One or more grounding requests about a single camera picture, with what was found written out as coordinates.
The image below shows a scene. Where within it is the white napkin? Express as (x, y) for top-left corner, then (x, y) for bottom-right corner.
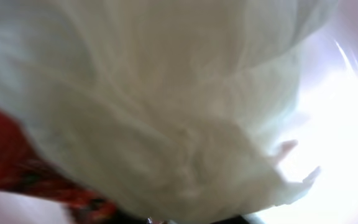
(0, 0), (338, 224)

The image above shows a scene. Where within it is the red snack wrapper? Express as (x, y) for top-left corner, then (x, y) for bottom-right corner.
(0, 107), (119, 224)

